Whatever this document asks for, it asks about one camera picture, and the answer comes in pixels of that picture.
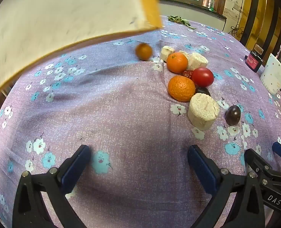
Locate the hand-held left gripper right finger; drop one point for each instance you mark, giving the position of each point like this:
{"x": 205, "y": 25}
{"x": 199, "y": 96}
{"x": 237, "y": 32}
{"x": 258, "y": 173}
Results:
{"x": 200, "y": 166}

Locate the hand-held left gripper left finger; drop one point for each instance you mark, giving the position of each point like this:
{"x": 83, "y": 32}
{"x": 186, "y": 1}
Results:
{"x": 77, "y": 163}

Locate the dark plum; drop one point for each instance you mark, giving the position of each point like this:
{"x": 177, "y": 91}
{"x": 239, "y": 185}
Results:
{"x": 233, "y": 115}
{"x": 202, "y": 91}

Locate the thick peeled sugarcane piece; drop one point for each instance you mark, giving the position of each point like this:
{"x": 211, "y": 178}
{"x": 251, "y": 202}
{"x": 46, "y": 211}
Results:
{"x": 203, "y": 111}

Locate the large orange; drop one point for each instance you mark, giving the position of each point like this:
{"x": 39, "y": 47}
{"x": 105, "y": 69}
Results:
{"x": 177, "y": 62}
{"x": 181, "y": 88}

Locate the red tomato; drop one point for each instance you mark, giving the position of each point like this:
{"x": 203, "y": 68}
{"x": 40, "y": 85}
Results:
{"x": 202, "y": 76}

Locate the small orange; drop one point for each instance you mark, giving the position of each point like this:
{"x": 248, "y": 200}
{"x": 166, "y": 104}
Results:
{"x": 144, "y": 51}

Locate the yellow cardboard box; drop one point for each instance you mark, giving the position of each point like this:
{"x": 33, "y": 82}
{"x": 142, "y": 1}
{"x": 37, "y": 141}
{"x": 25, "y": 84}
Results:
{"x": 59, "y": 11}

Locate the purple floral tablecloth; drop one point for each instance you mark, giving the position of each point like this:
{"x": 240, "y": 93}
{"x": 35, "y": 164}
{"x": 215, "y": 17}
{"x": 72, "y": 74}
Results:
{"x": 121, "y": 114}

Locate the white dotted cup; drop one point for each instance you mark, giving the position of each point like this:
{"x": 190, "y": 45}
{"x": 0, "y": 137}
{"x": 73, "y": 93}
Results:
{"x": 273, "y": 76}

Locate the red date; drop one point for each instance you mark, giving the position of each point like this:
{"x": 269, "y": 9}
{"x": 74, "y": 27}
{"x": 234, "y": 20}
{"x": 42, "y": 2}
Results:
{"x": 187, "y": 73}

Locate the red black jar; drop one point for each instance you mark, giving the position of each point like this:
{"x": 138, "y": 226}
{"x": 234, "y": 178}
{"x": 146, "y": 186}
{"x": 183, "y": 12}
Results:
{"x": 253, "y": 60}

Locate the small peeled sugarcane piece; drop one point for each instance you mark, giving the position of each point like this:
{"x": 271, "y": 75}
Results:
{"x": 184, "y": 53}

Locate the yellow black striped panel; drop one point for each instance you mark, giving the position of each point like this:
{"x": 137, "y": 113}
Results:
{"x": 261, "y": 16}

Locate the green leaves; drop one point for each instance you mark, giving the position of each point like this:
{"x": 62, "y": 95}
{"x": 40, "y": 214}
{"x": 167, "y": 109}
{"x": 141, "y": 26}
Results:
{"x": 178, "y": 19}

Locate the green bottle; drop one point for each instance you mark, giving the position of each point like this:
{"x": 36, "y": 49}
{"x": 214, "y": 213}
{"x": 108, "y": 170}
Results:
{"x": 211, "y": 3}

